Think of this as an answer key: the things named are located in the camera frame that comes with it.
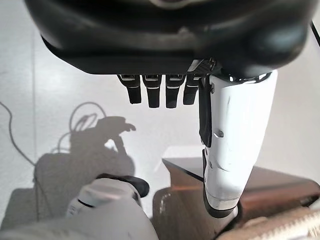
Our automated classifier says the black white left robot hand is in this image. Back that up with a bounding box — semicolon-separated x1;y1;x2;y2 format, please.
23;0;313;219

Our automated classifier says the dark brown wooden stool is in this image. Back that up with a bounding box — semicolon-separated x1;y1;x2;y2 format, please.
151;157;320;234

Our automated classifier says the silver left robot leg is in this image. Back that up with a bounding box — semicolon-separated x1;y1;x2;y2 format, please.
0;174;157;240

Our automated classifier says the cream wicker basket tray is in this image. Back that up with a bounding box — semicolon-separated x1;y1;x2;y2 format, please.
216;206;320;240

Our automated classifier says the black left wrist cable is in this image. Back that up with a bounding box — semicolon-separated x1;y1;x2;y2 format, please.
309;19;320;49

